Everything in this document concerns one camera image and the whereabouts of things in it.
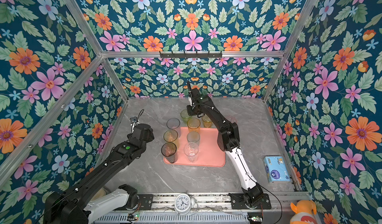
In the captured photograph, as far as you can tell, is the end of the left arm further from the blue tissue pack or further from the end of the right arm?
the blue tissue pack

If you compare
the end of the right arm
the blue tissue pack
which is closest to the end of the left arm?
the end of the right arm

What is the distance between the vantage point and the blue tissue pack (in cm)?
78
